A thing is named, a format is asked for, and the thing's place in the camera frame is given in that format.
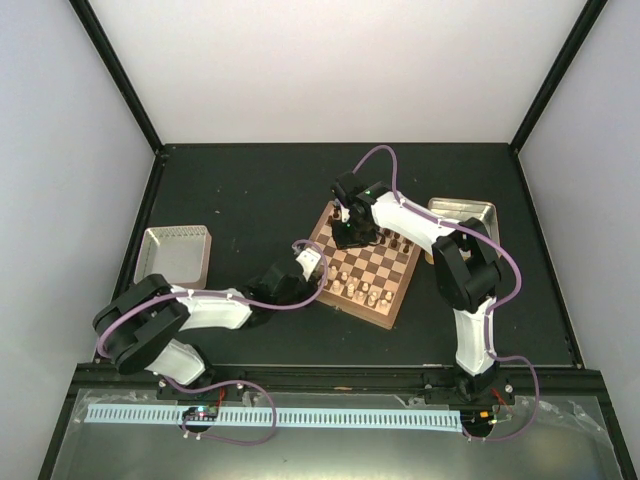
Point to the light blue slotted cable duct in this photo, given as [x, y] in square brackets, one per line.
[428, 420]

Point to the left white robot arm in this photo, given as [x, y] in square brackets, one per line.
[138, 330]

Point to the row of dark chess pieces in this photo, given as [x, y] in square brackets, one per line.
[383, 237]

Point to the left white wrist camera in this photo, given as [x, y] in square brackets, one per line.
[311, 263]

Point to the wooden chess board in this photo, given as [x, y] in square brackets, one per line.
[394, 266]

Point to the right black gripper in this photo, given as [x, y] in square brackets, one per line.
[343, 242]

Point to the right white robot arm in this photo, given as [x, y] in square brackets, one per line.
[466, 269]

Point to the pink plastic tray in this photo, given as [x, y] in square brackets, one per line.
[179, 253]

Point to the silver metal tin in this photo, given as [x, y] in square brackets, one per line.
[462, 210]

